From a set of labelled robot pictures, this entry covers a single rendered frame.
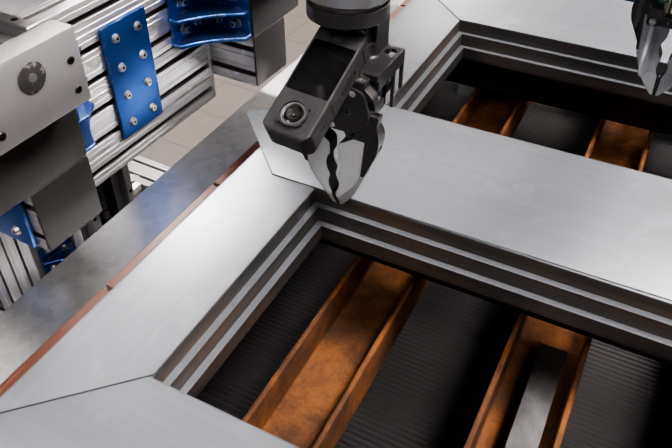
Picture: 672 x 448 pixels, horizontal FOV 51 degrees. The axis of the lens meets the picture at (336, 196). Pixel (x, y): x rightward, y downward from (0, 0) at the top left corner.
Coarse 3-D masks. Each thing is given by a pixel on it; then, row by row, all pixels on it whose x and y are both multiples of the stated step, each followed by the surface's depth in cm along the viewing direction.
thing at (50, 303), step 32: (256, 96) 123; (224, 128) 116; (192, 160) 109; (224, 160) 109; (160, 192) 103; (192, 192) 103; (128, 224) 97; (160, 224) 97; (96, 256) 92; (128, 256) 92; (32, 288) 88; (64, 288) 88; (96, 288) 88; (0, 320) 84; (32, 320) 84; (64, 320) 84; (0, 352) 80; (32, 352) 80
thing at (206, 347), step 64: (448, 64) 101; (512, 64) 103; (576, 64) 99; (320, 192) 73; (256, 256) 66; (384, 256) 72; (448, 256) 69; (512, 256) 66; (256, 320) 66; (576, 320) 65; (640, 320) 63; (192, 384) 59
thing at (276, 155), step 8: (264, 128) 82; (256, 136) 80; (264, 136) 80; (264, 144) 79; (272, 144) 79; (264, 152) 78; (272, 152) 78; (280, 152) 78; (288, 152) 78; (272, 160) 77; (280, 160) 77; (272, 168) 76
